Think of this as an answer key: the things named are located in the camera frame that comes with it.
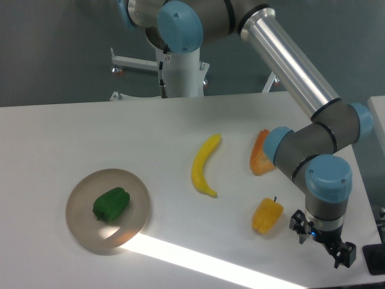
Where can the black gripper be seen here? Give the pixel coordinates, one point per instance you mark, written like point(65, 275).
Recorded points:
point(327, 233)

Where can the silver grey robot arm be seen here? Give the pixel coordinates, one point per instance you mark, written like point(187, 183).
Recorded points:
point(178, 29)

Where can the yellow orange bell pepper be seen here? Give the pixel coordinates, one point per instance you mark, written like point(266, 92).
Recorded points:
point(266, 215)

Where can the green bell pepper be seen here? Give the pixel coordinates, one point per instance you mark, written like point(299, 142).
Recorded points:
point(109, 206)

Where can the beige round plate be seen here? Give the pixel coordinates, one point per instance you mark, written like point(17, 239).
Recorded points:
point(98, 235)

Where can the black device at right edge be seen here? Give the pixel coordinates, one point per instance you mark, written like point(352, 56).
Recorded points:
point(374, 258)

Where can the yellow banana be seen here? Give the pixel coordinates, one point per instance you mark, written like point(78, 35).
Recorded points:
point(198, 165)

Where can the white table at right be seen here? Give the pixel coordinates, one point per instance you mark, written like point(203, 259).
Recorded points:
point(376, 106)

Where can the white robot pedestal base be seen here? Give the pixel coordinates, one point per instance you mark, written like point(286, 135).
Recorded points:
point(179, 75)

